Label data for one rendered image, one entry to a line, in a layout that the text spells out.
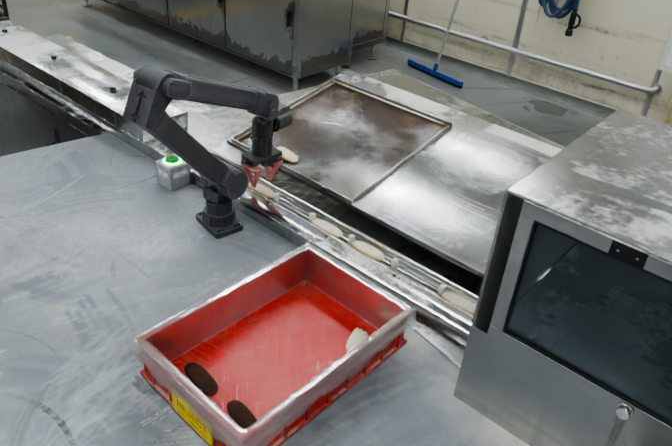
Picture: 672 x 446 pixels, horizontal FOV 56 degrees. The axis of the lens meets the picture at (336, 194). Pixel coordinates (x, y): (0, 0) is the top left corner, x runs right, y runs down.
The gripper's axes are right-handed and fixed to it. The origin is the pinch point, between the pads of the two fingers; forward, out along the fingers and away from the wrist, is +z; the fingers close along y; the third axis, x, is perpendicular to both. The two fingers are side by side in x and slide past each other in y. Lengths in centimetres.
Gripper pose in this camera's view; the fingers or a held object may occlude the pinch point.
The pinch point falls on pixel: (261, 181)
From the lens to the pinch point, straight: 182.1
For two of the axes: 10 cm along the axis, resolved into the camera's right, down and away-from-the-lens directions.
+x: 7.5, 3.9, -5.4
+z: -0.8, 8.6, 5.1
